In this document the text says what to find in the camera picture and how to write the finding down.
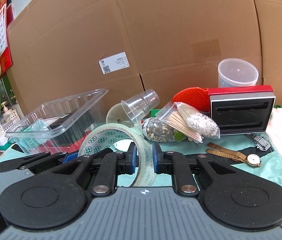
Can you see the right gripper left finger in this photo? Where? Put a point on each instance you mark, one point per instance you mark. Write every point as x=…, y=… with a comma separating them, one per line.
x=105, y=167

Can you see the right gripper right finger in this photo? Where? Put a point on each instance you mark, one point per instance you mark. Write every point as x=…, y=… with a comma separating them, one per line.
x=190, y=173

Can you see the clear patterned tape roll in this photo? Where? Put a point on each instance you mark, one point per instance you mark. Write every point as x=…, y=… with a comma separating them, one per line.
x=107, y=135

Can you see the bag of cotton swabs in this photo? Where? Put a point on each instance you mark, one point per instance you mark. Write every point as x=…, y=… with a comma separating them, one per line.
x=198, y=121

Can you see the bag of dried seeds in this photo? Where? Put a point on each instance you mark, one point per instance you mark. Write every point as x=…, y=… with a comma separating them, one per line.
x=157, y=131

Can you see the black box in container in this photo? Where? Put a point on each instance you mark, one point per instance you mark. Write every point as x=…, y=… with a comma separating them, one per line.
x=79, y=126

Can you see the beige round plastic lid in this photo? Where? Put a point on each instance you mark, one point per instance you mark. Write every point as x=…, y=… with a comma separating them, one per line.
x=116, y=114

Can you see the bag of wooden sticks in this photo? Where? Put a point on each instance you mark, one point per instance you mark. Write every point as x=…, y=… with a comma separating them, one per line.
x=170, y=115

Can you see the red flat box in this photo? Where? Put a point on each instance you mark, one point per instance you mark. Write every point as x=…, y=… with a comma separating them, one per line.
x=63, y=143

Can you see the clear plastic clamshell container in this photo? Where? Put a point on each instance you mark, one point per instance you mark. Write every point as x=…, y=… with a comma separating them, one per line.
x=34, y=130

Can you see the clear plastic cup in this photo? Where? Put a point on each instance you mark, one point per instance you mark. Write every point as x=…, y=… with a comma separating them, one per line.
x=140, y=105

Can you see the red silicone scrubber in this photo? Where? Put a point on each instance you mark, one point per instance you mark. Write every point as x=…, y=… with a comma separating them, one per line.
x=194, y=96

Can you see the silver metal watch band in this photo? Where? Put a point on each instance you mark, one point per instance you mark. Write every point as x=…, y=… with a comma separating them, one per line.
x=260, y=142

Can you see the white shipping label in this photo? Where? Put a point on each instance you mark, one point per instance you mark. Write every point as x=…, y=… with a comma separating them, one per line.
x=114, y=63

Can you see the white perforated storage basket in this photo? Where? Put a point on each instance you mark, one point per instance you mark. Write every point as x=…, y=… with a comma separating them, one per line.
x=5, y=124

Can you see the small pump bottle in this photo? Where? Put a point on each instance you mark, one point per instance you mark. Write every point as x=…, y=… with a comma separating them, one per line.
x=6, y=110

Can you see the large brown cardboard box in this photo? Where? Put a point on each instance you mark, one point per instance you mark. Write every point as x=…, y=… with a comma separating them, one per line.
x=56, y=46

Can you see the gold mesh strap watch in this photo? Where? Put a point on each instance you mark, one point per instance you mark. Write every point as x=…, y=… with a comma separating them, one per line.
x=250, y=159

